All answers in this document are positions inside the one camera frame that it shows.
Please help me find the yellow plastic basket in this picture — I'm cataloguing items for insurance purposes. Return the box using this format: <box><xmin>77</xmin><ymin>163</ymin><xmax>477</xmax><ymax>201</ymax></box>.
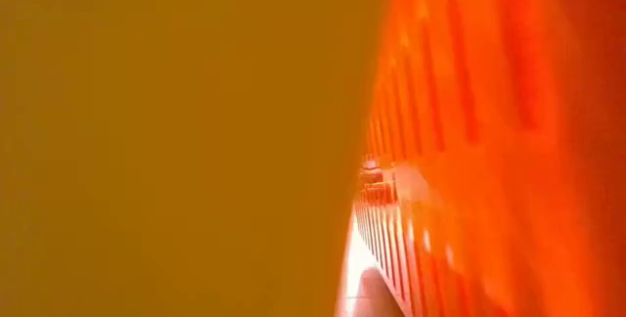
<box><xmin>0</xmin><ymin>0</ymin><xmax>395</xmax><ymax>317</ymax></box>

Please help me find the orange plastic basket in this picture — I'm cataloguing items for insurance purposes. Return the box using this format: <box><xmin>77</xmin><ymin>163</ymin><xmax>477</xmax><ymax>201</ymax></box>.
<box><xmin>351</xmin><ymin>0</ymin><xmax>626</xmax><ymax>317</ymax></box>

